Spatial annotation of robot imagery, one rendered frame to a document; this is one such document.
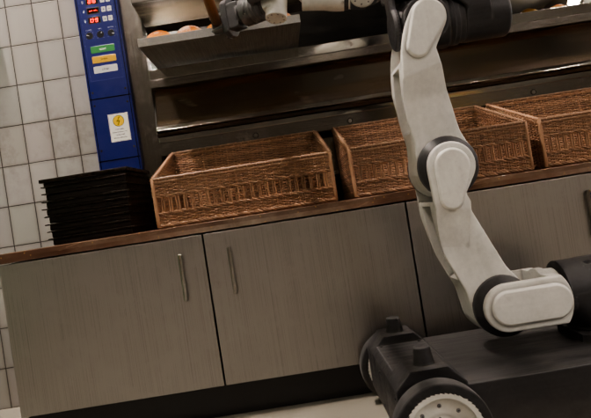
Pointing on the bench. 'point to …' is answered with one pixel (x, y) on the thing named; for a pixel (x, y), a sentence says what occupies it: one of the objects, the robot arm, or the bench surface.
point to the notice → (119, 127)
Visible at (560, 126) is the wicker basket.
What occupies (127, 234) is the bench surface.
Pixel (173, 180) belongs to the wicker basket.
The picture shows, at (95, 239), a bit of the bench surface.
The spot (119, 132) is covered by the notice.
